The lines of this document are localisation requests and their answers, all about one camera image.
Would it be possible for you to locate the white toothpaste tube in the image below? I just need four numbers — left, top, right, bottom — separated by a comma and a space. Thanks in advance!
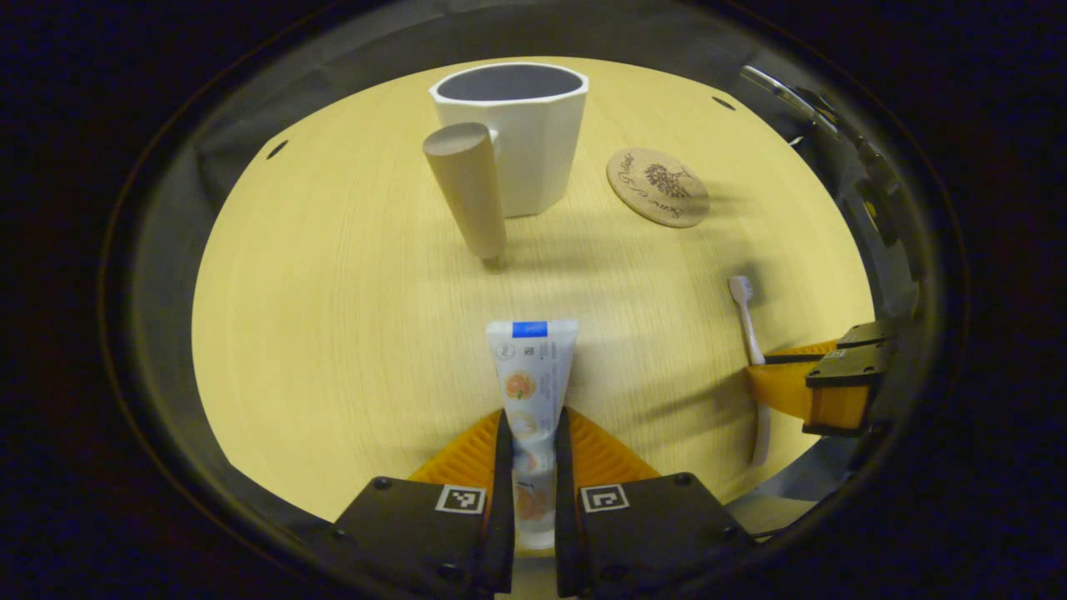
486, 319, 579, 553

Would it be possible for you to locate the round wooden coaster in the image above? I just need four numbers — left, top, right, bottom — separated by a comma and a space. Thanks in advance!
606, 147, 711, 229

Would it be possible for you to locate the white cup with wooden handle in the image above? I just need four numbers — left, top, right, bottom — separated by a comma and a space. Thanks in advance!
422, 62, 589, 269

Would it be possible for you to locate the white toothbrush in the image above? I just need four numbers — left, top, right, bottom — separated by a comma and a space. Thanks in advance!
728, 276, 773, 468

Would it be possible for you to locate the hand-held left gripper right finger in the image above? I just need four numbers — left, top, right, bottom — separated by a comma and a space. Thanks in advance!
554, 407, 755, 599

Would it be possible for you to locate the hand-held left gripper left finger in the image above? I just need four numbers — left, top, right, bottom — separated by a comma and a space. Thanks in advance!
329, 408, 516, 597

